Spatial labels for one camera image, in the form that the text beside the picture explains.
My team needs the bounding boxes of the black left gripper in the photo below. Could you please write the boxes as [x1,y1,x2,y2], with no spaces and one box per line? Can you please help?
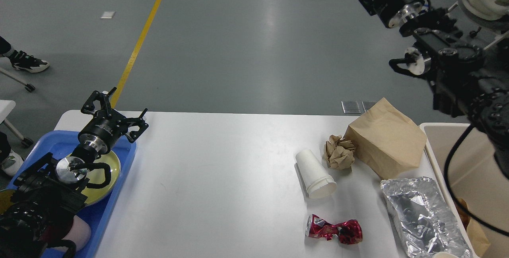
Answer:
[78,87,149,155]

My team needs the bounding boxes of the yellow plastic plate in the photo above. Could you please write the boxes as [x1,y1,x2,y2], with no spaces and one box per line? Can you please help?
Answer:
[66,150,121,206]

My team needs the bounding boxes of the pink mug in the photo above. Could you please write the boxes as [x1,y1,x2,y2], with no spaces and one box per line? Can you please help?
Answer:
[49,215,91,252]

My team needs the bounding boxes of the brown paper bag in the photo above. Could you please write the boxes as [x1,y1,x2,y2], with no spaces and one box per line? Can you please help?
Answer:
[345,97,427,180]

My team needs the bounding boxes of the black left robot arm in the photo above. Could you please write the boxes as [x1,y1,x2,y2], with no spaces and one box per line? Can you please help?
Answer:
[1,88,149,258]

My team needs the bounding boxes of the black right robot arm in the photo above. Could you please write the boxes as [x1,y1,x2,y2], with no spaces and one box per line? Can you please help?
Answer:
[359,0,509,177]

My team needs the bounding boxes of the blue plastic tray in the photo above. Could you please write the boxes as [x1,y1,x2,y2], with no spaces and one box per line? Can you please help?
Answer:
[15,130,137,258]

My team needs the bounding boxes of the white paper scrap on floor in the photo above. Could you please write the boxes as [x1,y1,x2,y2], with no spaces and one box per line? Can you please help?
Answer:
[100,11,116,19]

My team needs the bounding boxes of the white side table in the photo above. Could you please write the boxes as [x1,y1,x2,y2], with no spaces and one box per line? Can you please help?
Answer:
[0,100,34,148]

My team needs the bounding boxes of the right metal floor plate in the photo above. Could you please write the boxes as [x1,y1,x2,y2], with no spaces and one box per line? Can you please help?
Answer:
[361,101,377,112]

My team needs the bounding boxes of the metal floor plate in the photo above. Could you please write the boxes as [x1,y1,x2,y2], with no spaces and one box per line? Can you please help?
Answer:
[361,101,377,112]
[341,101,362,114]

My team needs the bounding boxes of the left metal floor plate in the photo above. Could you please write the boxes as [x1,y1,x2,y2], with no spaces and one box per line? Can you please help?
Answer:
[341,101,362,114]

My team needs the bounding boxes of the teal mug yellow inside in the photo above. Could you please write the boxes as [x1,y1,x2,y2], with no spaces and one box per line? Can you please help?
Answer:
[0,189,15,215]

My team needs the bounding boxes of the crushed red can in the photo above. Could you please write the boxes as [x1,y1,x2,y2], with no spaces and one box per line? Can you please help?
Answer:
[306,214,363,245]

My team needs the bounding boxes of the small brown paper in bin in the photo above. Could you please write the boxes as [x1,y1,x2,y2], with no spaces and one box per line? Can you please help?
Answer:
[455,198,491,258]

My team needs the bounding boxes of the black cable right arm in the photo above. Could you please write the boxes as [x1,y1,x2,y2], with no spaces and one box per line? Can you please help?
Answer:
[443,123,509,238]

